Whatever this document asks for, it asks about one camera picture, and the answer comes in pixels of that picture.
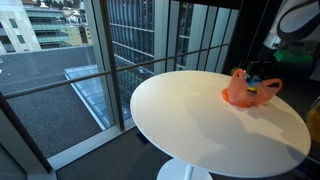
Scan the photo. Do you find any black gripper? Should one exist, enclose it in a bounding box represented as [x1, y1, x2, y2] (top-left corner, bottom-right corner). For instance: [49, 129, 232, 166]
[244, 59, 279, 84]

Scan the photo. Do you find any yellow object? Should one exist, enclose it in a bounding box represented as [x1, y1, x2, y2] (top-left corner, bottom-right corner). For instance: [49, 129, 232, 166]
[305, 99, 320, 145]

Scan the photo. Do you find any dark window mullion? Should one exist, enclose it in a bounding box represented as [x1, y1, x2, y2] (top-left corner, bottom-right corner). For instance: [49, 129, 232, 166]
[83, 0, 126, 132]
[0, 91, 54, 174]

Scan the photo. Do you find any white window sill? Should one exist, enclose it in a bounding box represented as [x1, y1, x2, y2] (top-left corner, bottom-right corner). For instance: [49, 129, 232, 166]
[46, 117, 138, 172]

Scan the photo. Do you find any long grey window handrail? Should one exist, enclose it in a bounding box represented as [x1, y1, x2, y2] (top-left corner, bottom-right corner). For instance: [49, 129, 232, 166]
[0, 43, 236, 100]

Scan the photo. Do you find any white table pedestal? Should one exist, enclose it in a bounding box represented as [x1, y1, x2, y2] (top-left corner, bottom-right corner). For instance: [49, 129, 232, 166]
[155, 157, 214, 180]

